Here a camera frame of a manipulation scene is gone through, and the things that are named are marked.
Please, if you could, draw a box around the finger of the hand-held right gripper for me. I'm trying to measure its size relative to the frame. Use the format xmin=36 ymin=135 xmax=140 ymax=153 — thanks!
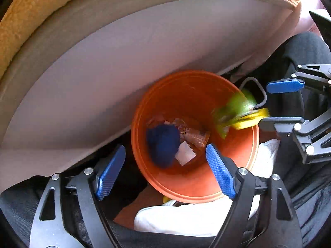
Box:
xmin=259 ymin=106 xmax=331 ymax=164
xmin=266 ymin=64 xmax=331 ymax=95

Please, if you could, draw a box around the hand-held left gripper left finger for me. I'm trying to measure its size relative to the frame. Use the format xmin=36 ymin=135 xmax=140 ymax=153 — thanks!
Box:
xmin=30 ymin=145 xmax=126 ymax=248

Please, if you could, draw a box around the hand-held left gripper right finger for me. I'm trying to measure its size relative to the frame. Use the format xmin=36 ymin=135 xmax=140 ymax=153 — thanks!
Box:
xmin=205 ymin=143 xmax=303 ymax=248

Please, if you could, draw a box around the green yellow packet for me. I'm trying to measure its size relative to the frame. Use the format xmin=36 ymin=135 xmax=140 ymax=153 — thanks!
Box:
xmin=212 ymin=88 xmax=271 ymax=138

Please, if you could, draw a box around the orange plastic bucket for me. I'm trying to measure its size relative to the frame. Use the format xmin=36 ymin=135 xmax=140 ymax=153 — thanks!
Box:
xmin=131 ymin=70 xmax=260 ymax=204

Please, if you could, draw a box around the white paper piece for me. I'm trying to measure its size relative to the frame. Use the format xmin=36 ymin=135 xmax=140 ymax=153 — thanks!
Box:
xmin=174 ymin=141 xmax=197 ymax=166

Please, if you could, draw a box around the clear plastic wrapper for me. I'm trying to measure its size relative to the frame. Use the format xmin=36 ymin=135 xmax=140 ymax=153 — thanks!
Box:
xmin=173 ymin=117 xmax=211 ymax=150

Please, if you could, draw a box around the blue crumpled cloth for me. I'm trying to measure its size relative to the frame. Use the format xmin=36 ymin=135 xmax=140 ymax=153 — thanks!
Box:
xmin=146 ymin=124 xmax=181 ymax=169

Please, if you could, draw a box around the pink cloth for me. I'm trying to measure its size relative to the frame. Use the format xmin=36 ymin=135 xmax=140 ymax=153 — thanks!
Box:
xmin=295 ymin=0 xmax=324 ymax=34

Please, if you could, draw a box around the black flat panel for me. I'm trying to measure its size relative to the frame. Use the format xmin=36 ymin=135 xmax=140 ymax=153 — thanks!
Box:
xmin=309 ymin=11 xmax=331 ymax=38

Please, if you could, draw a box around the white table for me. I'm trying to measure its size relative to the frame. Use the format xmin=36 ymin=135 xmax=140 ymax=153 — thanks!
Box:
xmin=0 ymin=0 xmax=302 ymax=180

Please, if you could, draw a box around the grey mattress edge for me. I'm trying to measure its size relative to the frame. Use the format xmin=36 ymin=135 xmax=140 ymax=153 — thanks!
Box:
xmin=0 ymin=0 xmax=295 ymax=104

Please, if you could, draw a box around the grey wire loop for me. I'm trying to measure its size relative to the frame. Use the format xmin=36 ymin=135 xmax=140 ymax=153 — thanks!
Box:
xmin=239 ymin=77 xmax=267 ymax=109

